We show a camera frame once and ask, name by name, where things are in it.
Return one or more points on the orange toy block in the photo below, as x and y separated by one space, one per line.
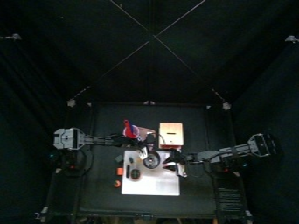
118 171

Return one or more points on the dark grey toy block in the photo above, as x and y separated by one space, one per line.
118 158

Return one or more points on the metal bowl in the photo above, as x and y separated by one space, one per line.
150 160

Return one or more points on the dark green round toy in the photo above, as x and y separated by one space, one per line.
134 173

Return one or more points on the grey frame clamp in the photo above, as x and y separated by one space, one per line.
148 102
225 106
291 38
14 37
70 102

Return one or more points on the small teal toy piece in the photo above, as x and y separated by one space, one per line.
130 159

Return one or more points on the white cutting board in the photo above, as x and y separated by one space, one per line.
154 182

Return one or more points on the red and blue toy funnel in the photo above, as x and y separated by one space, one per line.
129 130

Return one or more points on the printed label sheet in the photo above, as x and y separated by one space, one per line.
229 201

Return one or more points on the thin black toy stick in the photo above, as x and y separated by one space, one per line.
126 169

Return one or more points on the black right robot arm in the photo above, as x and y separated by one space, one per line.
233 150

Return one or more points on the brown pink toy piece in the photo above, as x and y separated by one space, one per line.
146 131

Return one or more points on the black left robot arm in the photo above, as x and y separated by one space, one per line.
94 141

